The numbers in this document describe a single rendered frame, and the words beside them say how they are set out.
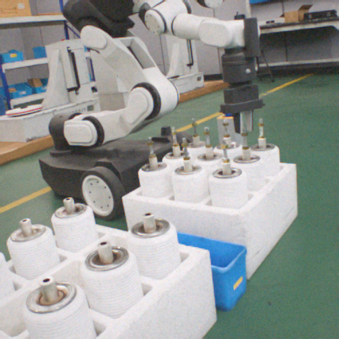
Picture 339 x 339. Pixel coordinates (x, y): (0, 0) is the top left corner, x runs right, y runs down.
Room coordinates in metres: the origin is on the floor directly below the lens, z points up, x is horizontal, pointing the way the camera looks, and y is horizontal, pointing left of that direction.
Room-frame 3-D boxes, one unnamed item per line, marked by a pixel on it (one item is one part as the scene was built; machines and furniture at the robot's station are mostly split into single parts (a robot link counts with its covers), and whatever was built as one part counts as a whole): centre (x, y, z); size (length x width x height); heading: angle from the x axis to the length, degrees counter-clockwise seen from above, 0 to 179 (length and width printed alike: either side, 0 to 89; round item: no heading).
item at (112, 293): (0.55, 0.13, 0.16); 0.10 x 0.10 x 0.18
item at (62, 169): (1.67, 0.29, 0.19); 0.64 x 0.52 x 0.33; 52
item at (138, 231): (0.65, 0.05, 0.25); 0.08 x 0.08 x 0.01
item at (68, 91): (3.23, 1.00, 0.45); 0.82 x 0.57 x 0.74; 142
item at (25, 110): (3.05, 1.11, 0.29); 0.30 x 0.30 x 0.06
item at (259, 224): (1.06, -0.12, 0.09); 0.39 x 0.39 x 0.18; 52
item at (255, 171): (0.99, -0.22, 0.16); 0.10 x 0.10 x 0.18
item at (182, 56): (4.40, 0.08, 0.45); 1.51 x 0.57 x 0.74; 142
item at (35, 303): (0.46, 0.20, 0.25); 0.08 x 0.08 x 0.01
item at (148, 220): (0.65, 0.05, 0.26); 0.02 x 0.02 x 0.03
